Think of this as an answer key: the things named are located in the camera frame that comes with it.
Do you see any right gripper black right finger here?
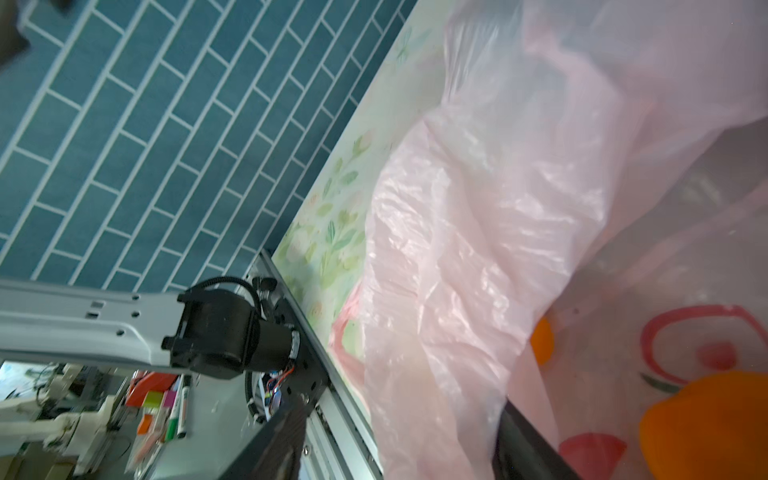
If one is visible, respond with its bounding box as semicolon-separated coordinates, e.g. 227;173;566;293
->
491;402;580;480

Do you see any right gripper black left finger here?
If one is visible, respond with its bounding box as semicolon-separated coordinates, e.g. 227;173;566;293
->
219;394;308;480

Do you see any orange fruit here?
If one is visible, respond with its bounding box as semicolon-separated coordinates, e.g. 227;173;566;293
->
639;372;767;479
529;317;555;366

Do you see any pink plastic bag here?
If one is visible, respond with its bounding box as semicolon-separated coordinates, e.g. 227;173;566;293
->
344;1;767;479

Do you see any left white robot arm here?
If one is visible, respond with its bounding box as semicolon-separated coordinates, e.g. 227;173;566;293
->
1;276;300;380

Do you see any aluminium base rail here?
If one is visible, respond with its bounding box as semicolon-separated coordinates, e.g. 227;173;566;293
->
252;252;383;479

